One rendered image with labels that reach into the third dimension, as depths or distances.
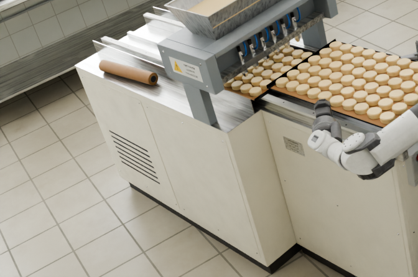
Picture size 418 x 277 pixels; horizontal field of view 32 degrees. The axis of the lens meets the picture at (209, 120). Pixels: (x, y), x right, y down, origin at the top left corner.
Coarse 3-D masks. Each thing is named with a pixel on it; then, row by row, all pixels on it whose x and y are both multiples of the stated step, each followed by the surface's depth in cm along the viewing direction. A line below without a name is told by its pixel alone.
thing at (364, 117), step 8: (360, 56) 287; (344, 64) 285; (416, 72) 267; (296, 80) 285; (408, 80) 264; (272, 88) 284; (280, 88) 283; (400, 88) 261; (296, 96) 274; (304, 96) 273; (352, 96) 264; (344, 112) 257; (352, 112) 256; (368, 120) 249; (376, 120) 248
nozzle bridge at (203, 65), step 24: (288, 0) 304; (312, 0) 318; (264, 24) 292; (288, 24) 313; (312, 24) 315; (168, 48) 296; (192, 48) 290; (216, 48) 284; (240, 48) 299; (264, 48) 303; (168, 72) 308; (192, 72) 291; (216, 72) 284; (240, 72) 296; (192, 96) 302; (216, 120) 305
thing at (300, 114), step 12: (120, 48) 383; (132, 48) 374; (156, 60) 358; (264, 96) 300; (264, 108) 303; (276, 108) 296; (288, 108) 289; (300, 108) 285; (300, 120) 287; (312, 120) 281; (348, 132) 267; (360, 132) 262; (372, 132) 260; (408, 156) 252
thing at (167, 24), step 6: (144, 18) 410; (150, 18) 404; (156, 18) 399; (162, 18) 397; (150, 24) 408; (156, 24) 403; (162, 24) 397; (168, 24) 392; (174, 24) 387; (180, 24) 384; (168, 30) 396; (174, 30) 390
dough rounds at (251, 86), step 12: (276, 60) 320; (288, 60) 316; (300, 60) 313; (252, 72) 319; (264, 72) 312; (276, 72) 314; (228, 84) 313; (240, 84) 309; (252, 84) 309; (264, 84) 304; (252, 96) 302
